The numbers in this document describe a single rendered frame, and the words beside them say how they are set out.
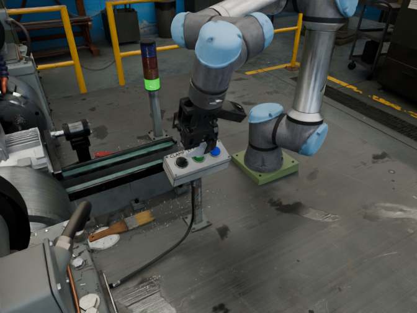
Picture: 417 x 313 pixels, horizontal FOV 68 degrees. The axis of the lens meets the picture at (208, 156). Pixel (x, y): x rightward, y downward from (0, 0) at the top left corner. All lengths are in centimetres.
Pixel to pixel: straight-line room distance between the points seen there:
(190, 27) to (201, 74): 16
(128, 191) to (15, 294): 78
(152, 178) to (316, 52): 63
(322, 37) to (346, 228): 57
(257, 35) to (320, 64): 38
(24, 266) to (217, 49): 40
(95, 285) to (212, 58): 39
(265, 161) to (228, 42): 68
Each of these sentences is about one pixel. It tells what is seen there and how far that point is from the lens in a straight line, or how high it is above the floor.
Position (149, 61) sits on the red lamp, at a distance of 126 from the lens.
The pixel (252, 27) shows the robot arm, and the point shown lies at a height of 141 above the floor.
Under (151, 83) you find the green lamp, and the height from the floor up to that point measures 106.
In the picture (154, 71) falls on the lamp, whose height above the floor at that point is 111.
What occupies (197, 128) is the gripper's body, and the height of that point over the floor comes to 121.
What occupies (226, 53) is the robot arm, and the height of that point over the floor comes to 139.
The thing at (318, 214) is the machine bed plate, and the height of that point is 80.
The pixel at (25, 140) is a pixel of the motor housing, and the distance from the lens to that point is 95.
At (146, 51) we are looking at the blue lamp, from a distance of 125.
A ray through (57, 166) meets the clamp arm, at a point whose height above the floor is 103.
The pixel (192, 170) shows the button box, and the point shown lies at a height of 105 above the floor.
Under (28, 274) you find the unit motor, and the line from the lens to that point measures 32.
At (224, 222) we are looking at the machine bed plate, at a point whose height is 80.
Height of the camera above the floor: 155
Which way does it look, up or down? 36 degrees down
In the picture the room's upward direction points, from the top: straight up
